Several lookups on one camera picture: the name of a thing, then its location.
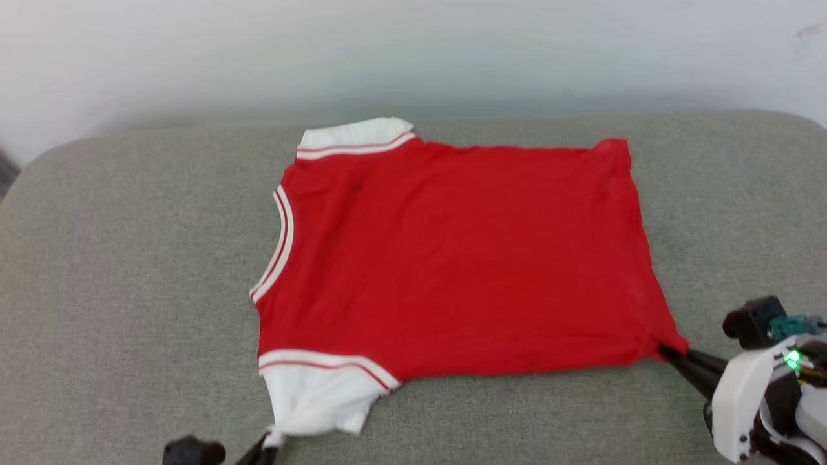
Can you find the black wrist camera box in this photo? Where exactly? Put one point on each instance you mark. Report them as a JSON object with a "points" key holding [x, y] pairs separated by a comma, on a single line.
{"points": [[753, 321], [190, 451]]}

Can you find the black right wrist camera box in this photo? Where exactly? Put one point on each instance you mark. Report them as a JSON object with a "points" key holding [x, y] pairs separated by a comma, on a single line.
{"points": [[753, 321]]}

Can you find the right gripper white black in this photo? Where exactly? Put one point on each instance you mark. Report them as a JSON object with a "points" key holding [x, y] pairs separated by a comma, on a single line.
{"points": [[736, 400]]}

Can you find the grey fabric sofa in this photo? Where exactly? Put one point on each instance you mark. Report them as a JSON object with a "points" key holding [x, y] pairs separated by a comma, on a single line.
{"points": [[129, 258]]}

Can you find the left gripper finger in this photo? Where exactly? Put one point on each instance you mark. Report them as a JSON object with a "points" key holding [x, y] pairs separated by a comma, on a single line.
{"points": [[255, 457]]}

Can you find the teal right camera connector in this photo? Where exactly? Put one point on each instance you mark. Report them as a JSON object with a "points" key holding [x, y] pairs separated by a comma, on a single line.
{"points": [[795, 325]]}

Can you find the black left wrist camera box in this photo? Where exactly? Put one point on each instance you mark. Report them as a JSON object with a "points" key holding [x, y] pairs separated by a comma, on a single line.
{"points": [[190, 451]]}

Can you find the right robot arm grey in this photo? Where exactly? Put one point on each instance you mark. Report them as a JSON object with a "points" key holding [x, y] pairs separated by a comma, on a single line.
{"points": [[811, 420]]}

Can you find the red shirt white trim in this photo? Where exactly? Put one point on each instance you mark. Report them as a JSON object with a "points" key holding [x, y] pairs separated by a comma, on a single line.
{"points": [[452, 258]]}

